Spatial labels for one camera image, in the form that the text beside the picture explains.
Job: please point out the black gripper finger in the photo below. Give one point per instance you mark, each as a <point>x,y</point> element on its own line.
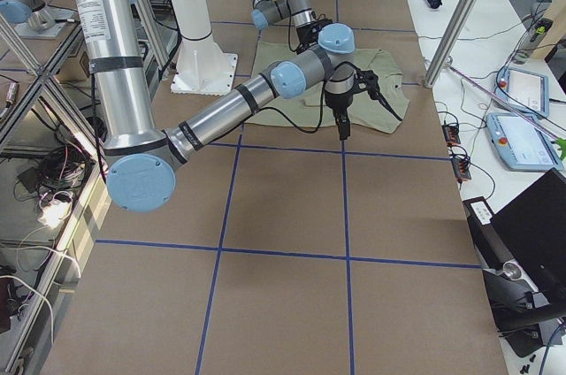
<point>341,130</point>
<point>346,129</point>

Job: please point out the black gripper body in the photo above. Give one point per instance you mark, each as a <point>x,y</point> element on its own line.
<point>338,103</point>
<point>308,34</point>

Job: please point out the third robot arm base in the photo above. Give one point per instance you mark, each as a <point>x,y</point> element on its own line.
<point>34,19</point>

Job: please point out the near blue teach pendant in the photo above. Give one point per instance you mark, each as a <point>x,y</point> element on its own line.
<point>520,145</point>

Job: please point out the blue teach pendant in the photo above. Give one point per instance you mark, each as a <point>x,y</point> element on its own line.
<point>520,145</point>
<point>523,90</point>

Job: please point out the far blue teach pendant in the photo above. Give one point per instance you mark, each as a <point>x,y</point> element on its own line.
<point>523,90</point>

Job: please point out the black computer case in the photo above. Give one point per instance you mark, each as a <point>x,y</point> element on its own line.
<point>529,230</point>

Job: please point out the black monitor stand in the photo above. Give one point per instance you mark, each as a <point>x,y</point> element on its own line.
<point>524,318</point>

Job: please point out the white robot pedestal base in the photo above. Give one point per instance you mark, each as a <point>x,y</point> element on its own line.
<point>202,67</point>

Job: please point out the aluminium frame post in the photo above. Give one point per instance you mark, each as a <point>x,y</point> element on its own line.
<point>448,40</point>

